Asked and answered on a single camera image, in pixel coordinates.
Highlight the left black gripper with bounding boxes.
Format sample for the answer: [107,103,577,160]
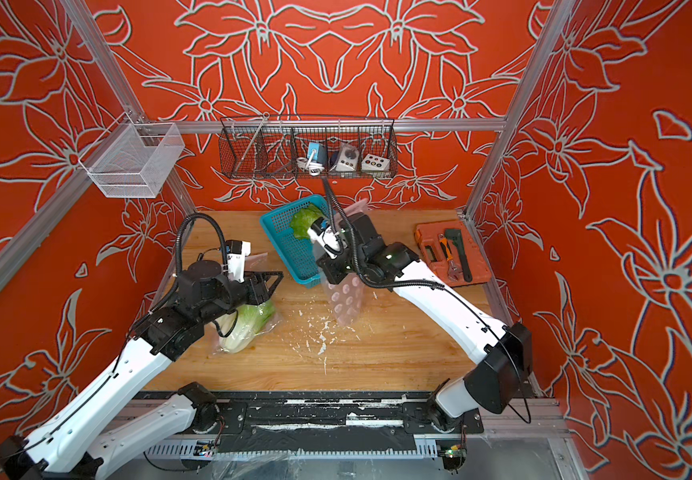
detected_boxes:
[200,267,285,327]

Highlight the teal plastic basket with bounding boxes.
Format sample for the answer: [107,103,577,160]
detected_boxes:
[260,195,327,288]

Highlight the chinese cabbage long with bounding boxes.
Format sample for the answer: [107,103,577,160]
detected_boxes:
[217,300,276,354]

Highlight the clear zipper bag pink dots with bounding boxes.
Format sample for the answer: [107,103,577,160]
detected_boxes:
[204,299,280,354]

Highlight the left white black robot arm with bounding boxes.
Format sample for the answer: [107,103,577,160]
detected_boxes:
[0,213,284,479]

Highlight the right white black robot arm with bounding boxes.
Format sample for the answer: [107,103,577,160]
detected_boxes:
[307,185,533,432]

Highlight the white power strip cube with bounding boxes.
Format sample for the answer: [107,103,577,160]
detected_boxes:
[361,154,391,176]

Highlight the orange tool case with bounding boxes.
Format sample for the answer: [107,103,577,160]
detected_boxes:
[414,220,492,287]

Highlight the white adapter with sockets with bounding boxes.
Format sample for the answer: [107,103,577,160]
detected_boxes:
[335,143,360,173]

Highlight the blue white charger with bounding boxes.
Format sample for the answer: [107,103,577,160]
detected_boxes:
[306,142,329,166]

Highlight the black pipe wrench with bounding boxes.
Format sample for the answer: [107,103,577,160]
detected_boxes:
[445,229,473,283]

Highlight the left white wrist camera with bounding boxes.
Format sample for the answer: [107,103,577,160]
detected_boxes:
[225,240,252,283]

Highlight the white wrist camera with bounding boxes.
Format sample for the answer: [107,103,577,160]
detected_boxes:
[307,217,343,259]
[225,240,252,283]

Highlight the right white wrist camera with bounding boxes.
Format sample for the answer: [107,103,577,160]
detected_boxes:
[307,217,343,259]

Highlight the orange handled pliers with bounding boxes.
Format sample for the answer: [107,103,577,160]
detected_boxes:
[439,235,454,263]

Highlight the black wire wall basket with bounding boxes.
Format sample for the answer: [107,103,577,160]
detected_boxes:
[218,114,399,180]

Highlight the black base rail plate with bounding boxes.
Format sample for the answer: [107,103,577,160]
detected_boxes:
[163,391,485,455]

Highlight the aluminium frame crossbar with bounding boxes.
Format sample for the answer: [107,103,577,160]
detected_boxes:
[139,117,506,134]

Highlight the clear plastic wall bin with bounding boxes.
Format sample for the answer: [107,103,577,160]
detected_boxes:
[81,123,185,199]

